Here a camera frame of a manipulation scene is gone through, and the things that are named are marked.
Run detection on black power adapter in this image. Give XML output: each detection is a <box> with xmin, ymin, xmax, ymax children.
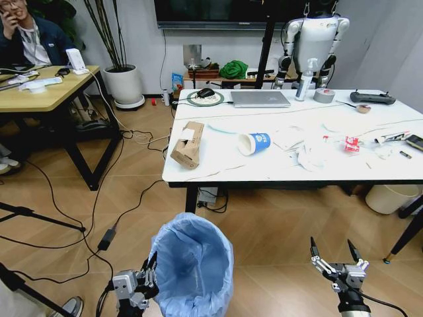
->
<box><xmin>97</xmin><ymin>227</ymin><xmax>117</xmax><ymax>251</ymax></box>

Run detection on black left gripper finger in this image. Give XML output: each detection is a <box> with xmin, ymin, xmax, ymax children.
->
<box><xmin>140</xmin><ymin>258</ymin><xmax>151</xmax><ymax>287</ymax></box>
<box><xmin>147</xmin><ymin>251</ymin><xmax>159</xmax><ymax>287</ymax></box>

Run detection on crumpled white paper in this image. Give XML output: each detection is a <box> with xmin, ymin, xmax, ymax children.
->
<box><xmin>295</xmin><ymin>137</ymin><xmax>331</xmax><ymax>173</ymax></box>

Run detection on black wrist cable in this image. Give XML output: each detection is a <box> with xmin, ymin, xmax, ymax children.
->
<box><xmin>95</xmin><ymin>280</ymin><xmax>120</xmax><ymax>317</ymax></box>
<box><xmin>358</xmin><ymin>290</ymin><xmax>409</xmax><ymax>317</ymax></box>

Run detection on black smartphone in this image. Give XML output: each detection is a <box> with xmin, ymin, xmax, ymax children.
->
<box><xmin>404</xmin><ymin>134</ymin><xmax>423</xmax><ymax>149</ymax></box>

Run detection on dark leafy plant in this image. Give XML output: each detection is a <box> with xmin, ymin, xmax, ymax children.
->
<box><xmin>29</xmin><ymin>0</ymin><xmax>87</xmax><ymax>50</ymax></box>

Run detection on brown basket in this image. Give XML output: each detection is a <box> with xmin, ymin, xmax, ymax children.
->
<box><xmin>188</xmin><ymin>67</ymin><xmax>221</xmax><ymax>79</ymax></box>

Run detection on clear spray bottle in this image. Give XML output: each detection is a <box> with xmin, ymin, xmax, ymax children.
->
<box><xmin>295</xmin><ymin>57</ymin><xmax>319</xmax><ymax>102</ymax></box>

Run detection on trash bin with blue bag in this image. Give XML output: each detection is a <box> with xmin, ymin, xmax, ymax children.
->
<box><xmin>151</xmin><ymin>212</ymin><xmax>235</xmax><ymax>317</ymax></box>

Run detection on silver metal plate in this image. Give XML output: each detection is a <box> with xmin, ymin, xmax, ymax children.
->
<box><xmin>182</xmin><ymin>44</ymin><xmax>202</xmax><ymax>65</ymax></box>

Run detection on white humanoid robot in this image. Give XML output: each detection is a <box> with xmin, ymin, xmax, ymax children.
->
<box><xmin>272</xmin><ymin>6</ymin><xmax>350</xmax><ymax>90</ymax></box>

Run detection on red snack wrapper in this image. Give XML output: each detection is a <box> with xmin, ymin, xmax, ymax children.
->
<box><xmin>340</xmin><ymin>135</ymin><xmax>361</xmax><ymax>153</ymax></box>

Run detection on black chair leg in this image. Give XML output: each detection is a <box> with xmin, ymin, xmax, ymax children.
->
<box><xmin>383</xmin><ymin>194</ymin><xmax>423</xmax><ymax>265</ymax></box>

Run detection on white shoe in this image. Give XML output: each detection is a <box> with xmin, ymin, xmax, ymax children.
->
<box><xmin>0</xmin><ymin>157</ymin><xmax>21</xmax><ymax>175</ymax></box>

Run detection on white plant pot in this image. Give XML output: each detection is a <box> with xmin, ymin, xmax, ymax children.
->
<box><xmin>103</xmin><ymin>64</ymin><xmax>146</xmax><ymax>111</ymax></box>

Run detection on person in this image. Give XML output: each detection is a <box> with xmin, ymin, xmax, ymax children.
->
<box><xmin>0</xmin><ymin>279</ymin><xmax>84</xmax><ymax>317</ymax></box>
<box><xmin>0</xmin><ymin>0</ymin><xmax>77</xmax><ymax>67</ymax></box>

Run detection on thin pale green strip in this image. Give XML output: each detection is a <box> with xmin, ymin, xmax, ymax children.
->
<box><xmin>206</xmin><ymin>123</ymin><xmax>239</xmax><ymax>135</ymax></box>

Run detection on silver laptop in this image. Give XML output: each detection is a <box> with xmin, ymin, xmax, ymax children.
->
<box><xmin>230</xmin><ymin>90</ymin><xmax>291</xmax><ymax>108</ymax></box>

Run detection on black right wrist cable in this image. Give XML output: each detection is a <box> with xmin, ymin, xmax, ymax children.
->
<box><xmin>358</xmin><ymin>290</ymin><xmax>409</xmax><ymax>317</ymax></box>

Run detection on black stand pole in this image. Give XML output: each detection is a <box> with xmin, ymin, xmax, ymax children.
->
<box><xmin>254</xmin><ymin>13</ymin><xmax>277</xmax><ymax>89</ymax></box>

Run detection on round mouse pad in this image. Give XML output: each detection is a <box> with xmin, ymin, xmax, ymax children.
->
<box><xmin>186</xmin><ymin>90</ymin><xmax>225</xmax><ymax>106</ymax></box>

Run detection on white router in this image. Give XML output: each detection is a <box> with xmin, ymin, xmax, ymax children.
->
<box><xmin>65</xmin><ymin>48</ymin><xmax>90</xmax><ymax>75</ymax></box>

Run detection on green cloth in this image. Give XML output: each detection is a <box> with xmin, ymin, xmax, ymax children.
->
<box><xmin>219</xmin><ymin>59</ymin><xmax>249</xmax><ymax>80</ymax></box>

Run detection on silver printed wrapper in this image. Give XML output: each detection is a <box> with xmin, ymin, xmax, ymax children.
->
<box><xmin>374</xmin><ymin>131</ymin><xmax>412</xmax><ymax>145</ymax></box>

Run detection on cream waste bin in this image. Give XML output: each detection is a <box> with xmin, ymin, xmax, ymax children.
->
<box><xmin>365</xmin><ymin>184</ymin><xmax>420</xmax><ymax>215</ymax></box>

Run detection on flat white paper sheets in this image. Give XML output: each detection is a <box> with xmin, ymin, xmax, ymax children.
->
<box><xmin>274</xmin><ymin>127</ymin><xmax>305</xmax><ymax>153</ymax></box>

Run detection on white power strip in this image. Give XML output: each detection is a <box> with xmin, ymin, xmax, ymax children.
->
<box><xmin>197</xmin><ymin>187</ymin><xmax>219</xmax><ymax>209</ymax></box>

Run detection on blue printed package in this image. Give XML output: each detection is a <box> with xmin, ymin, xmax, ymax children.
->
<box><xmin>171</xmin><ymin>72</ymin><xmax>185</xmax><ymax>92</ymax></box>

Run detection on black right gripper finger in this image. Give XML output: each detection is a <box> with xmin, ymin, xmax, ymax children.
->
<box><xmin>346</xmin><ymin>238</ymin><xmax>370</xmax><ymax>272</ymax></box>
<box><xmin>309</xmin><ymin>236</ymin><xmax>338</xmax><ymax>277</ymax></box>

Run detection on blue paper cup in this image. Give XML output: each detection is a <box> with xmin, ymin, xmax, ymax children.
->
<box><xmin>237</xmin><ymin>131</ymin><xmax>272</xmax><ymax>157</ymax></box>

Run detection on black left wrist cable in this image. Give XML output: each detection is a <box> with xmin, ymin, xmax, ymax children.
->
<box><xmin>95</xmin><ymin>280</ymin><xmax>120</xmax><ymax>317</ymax></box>

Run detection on grey duct tape roll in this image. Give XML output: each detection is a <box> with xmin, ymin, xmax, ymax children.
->
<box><xmin>313</xmin><ymin>87</ymin><xmax>336</xmax><ymax>104</ymax></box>

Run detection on black wall television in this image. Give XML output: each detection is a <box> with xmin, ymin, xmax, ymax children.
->
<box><xmin>153</xmin><ymin>0</ymin><xmax>331</xmax><ymax>30</ymax></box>

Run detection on black wall cable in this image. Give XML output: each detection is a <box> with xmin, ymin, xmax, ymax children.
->
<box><xmin>159</xmin><ymin>28</ymin><xmax>168</xmax><ymax>90</ymax></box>

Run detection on tall thin-stemmed plant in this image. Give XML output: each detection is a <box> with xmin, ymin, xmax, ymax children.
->
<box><xmin>82</xmin><ymin>0</ymin><xmax>128</xmax><ymax>72</ymax></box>

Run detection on black remote controller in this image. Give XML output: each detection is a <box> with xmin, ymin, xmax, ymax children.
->
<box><xmin>349</xmin><ymin>90</ymin><xmax>397</xmax><ymax>106</ymax></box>

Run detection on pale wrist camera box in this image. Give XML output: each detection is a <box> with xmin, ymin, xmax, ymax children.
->
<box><xmin>112</xmin><ymin>269</ymin><xmax>136</xmax><ymax>293</ymax></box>
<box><xmin>345</xmin><ymin>265</ymin><xmax>367</xmax><ymax>283</ymax></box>

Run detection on brown cardboard box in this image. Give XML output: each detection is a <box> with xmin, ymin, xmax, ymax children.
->
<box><xmin>170</xmin><ymin>121</ymin><xmax>206</xmax><ymax>171</ymax></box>

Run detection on black tripod leg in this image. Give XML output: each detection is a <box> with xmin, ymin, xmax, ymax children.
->
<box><xmin>0</xmin><ymin>201</ymin><xmax>87</xmax><ymax>233</ymax></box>
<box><xmin>0</xmin><ymin>262</ymin><xmax>67</xmax><ymax>317</ymax></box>

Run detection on wooden desk black frame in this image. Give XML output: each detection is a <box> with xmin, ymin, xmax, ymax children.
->
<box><xmin>0</xmin><ymin>65</ymin><xmax>123</xmax><ymax>192</ymax></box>

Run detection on white marble table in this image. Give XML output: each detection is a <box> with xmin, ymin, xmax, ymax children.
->
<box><xmin>161</xmin><ymin>88</ymin><xmax>423</xmax><ymax>214</ymax></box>

